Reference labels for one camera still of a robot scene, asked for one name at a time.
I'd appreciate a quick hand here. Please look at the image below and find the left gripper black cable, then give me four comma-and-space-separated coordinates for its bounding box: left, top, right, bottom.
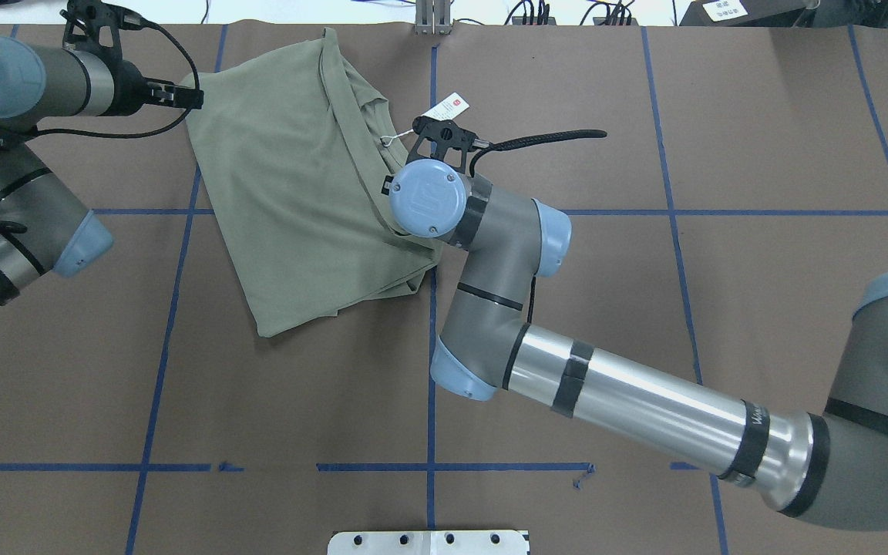
20, 15, 204, 141

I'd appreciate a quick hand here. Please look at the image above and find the olive green long-sleeve shirt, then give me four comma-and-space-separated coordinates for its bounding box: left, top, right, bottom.
184, 27, 442, 338

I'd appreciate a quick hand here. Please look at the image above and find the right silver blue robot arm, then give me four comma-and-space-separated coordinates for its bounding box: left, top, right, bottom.
383, 159, 888, 531

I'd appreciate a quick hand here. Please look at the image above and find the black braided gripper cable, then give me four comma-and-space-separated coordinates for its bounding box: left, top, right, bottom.
469, 128, 608, 178

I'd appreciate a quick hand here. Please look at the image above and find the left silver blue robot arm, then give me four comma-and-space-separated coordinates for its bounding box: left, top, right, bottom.
0, 36, 204, 307

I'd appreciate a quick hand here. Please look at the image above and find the white paper hang tag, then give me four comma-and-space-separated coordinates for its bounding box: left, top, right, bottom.
379, 92, 470, 148

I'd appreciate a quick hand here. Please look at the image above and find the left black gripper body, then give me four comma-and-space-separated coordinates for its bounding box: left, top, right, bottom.
109, 60, 150, 116

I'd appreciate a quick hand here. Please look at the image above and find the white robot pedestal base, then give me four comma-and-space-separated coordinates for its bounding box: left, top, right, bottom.
327, 530, 532, 554

